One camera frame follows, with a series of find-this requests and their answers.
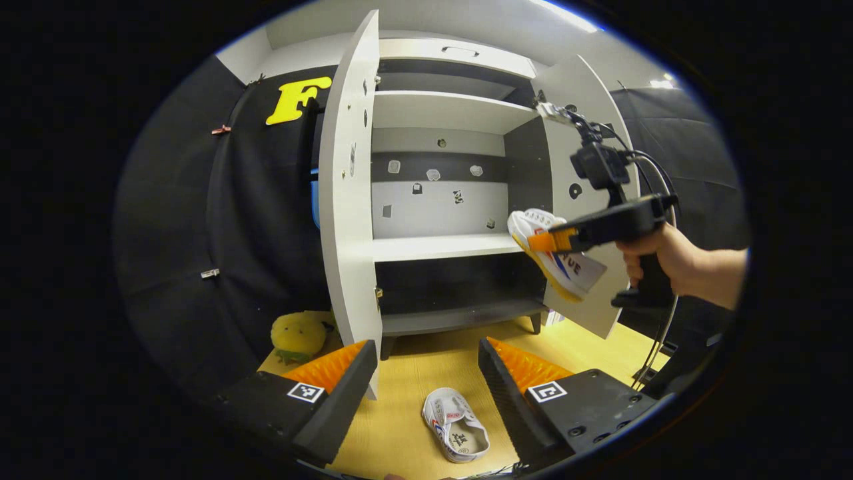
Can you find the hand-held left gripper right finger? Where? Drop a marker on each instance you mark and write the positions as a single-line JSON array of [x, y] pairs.
[[510, 400]]

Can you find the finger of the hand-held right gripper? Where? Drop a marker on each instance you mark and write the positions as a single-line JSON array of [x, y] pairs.
[[553, 240]]

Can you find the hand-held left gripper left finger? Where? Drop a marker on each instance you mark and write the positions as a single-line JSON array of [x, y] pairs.
[[336, 406]]

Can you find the white canvas shoe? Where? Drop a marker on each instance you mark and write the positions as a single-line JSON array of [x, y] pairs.
[[460, 433], [566, 270]]

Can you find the white shoe cabinet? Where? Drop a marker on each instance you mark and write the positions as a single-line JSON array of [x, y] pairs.
[[440, 246]]

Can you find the white shoe cabinet door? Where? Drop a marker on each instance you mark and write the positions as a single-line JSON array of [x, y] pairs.
[[566, 86], [346, 200]]

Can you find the white cabinet drawer front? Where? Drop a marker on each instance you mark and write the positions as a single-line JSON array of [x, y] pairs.
[[413, 50]]

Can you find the stack of books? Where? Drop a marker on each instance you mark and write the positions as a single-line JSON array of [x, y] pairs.
[[554, 318]]

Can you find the yellow plush toy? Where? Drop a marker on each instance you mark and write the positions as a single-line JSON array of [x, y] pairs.
[[298, 333]]

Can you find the small ceiling light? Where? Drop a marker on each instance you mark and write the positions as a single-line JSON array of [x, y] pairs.
[[662, 84]]

